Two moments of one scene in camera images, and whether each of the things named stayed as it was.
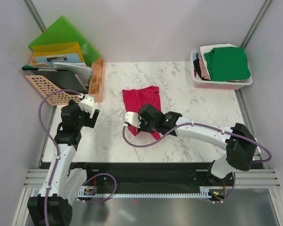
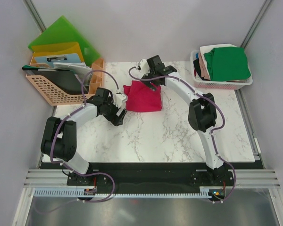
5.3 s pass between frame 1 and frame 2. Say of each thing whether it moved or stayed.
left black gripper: moved
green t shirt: stayed
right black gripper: moved
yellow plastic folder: stayed
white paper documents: stayed
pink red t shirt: moved
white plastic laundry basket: stayed
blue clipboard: stayed
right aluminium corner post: stayed
